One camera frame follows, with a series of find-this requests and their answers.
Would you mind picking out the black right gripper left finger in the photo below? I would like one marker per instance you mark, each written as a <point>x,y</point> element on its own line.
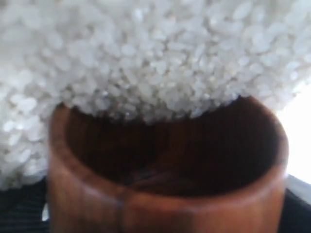
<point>21,209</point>

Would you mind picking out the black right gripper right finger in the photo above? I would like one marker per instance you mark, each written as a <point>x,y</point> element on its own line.
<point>297,206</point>

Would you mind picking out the cream ceramic rice bowl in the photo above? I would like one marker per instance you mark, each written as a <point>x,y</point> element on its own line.
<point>153,59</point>

